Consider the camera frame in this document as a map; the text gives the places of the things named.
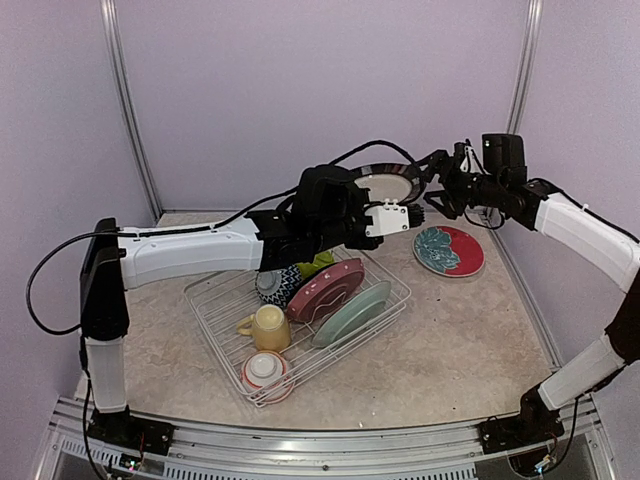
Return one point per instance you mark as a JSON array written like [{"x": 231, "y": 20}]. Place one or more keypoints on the yellow mug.
[{"x": 268, "y": 327}]

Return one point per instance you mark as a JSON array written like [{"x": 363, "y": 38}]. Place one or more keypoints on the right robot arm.
[{"x": 539, "y": 205}]

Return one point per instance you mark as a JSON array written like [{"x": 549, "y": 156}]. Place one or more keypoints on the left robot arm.
[{"x": 326, "y": 209}]

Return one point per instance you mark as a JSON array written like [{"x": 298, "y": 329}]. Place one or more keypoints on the right aluminium frame post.
[{"x": 525, "y": 65}]

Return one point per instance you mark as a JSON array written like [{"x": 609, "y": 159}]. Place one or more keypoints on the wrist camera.
[
  {"x": 463, "y": 156},
  {"x": 390, "y": 217}
]

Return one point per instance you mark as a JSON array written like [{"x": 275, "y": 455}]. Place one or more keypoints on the red teal floral plate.
[{"x": 448, "y": 251}]

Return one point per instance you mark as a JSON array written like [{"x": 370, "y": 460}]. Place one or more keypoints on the white bowl red rim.
[{"x": 266, "y": 376}]

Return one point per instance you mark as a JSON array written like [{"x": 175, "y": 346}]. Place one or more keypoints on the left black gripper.
[{"x": 370, "y": 245}]

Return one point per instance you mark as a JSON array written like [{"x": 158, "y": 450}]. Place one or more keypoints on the pink speckled plate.
[{"x": 326, "y": 291}]

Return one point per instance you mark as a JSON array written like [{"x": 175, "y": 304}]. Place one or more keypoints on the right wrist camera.
[{"x": 463, "y": 156}]

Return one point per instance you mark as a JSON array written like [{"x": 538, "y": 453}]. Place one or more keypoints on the black plate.
[{"x": 389, "y": 182}]

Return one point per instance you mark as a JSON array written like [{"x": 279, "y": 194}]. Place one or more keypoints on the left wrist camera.
[{"x": 390, "y": 217}]

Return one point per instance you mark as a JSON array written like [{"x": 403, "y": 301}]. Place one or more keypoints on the blue white patterned bowl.
[{"x": 278, "y": 287}]

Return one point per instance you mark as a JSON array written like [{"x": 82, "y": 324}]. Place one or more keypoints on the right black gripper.
[{"x": 439, "y": 159}]

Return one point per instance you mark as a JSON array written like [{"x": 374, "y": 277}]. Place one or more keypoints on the green bowl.
[{"x": 320, "y": 261}]

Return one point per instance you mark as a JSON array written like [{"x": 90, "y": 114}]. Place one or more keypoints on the white wire dish rack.
[{"x": 221, "y": 300}]

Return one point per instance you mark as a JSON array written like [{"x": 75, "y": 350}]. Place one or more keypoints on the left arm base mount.
[{"x": 131, "y": 432}]

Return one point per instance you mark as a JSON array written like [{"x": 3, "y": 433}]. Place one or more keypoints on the light teal plate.
[{"x": 364, "y": 307}]

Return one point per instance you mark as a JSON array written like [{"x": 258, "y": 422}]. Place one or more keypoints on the aluminium front rail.
[{"x": 205, "y": 450}]

